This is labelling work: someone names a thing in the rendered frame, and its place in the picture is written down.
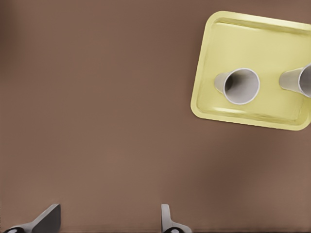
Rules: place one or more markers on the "pale yellow square tray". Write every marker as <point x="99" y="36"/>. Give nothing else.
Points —
<point x="247" y="55"/>

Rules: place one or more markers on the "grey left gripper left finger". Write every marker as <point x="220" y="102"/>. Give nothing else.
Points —
<point x="46" y="219"/>

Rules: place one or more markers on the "white IKEA cup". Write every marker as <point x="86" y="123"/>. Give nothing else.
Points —
<point x="297" y="80"/>
<point x="239" y="86"/>

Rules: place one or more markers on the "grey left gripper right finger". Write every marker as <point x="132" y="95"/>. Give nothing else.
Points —
<point x="166" y="218"/>

